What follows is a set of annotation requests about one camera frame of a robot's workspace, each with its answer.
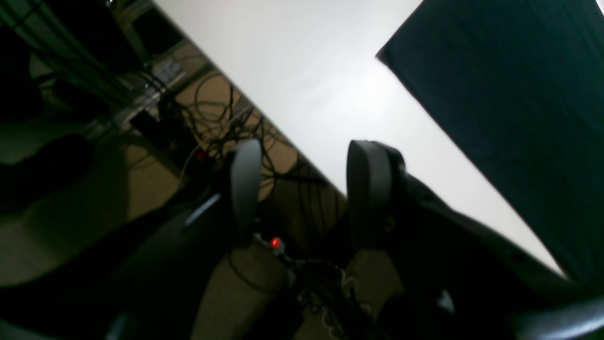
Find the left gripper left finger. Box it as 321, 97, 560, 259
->
225, 138, 263, 246

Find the black T-shirt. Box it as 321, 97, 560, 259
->
378, 0, 604, 288

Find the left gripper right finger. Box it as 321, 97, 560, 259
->
346, 140, 406, 249

